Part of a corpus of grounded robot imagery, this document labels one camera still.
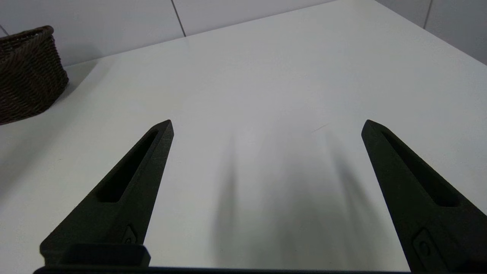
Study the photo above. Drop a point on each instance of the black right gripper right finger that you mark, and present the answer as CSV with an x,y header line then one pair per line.
x,y
426,228

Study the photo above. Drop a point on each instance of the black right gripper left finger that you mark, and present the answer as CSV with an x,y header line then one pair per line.
x,y
125,205

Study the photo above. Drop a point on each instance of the dark brown wicker basket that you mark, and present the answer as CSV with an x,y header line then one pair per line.
x,y
26,76

